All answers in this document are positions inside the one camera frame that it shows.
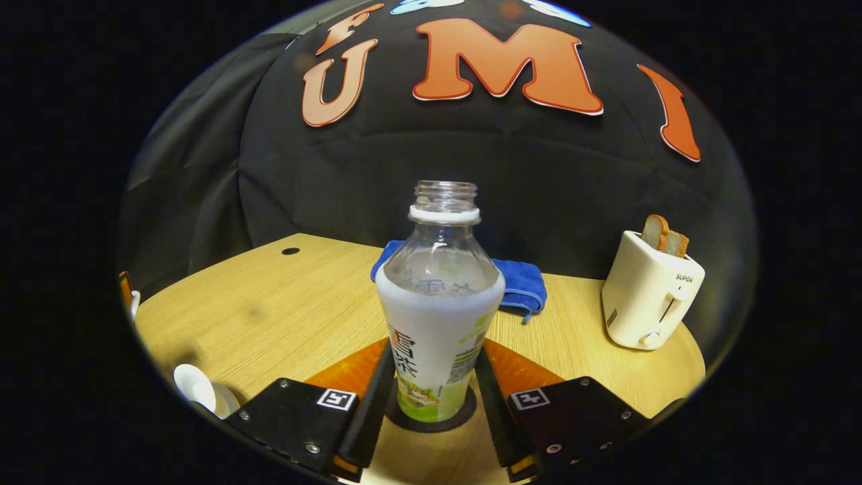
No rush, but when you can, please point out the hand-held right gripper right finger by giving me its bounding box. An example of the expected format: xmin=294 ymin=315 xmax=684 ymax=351
xmin=475 ymin=337 xmax=651 ymax=483

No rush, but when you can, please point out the clear water bottle white label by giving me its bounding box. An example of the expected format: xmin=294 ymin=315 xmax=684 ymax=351
xmin=374 ymin=181 xmax=506 ymax=424

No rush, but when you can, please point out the white teacup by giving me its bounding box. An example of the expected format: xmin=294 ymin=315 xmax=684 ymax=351
xmin=173 ymin=364 xmax=218 ymax=413

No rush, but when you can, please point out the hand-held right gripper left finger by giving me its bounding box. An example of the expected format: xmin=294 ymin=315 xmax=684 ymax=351
xmin=226 ymin=337 xmax=395 ymax=483

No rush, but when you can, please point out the black backdrop cloth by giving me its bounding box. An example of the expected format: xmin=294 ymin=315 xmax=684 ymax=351
xmin=118 ymin=0 xmax=758 ymax=364

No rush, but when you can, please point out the white toaster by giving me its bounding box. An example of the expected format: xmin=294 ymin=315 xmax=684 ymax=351
xmin=601 ymin=230 xmax=706 ymax=350

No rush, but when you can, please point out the dark round coaster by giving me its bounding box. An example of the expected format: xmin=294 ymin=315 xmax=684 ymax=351
xmin=385 ymin=384 xmax=477 ymax=432

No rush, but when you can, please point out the blue towel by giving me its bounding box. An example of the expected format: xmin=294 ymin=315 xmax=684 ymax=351
xmin=370 ymin=240 xmax=548 ymax=324

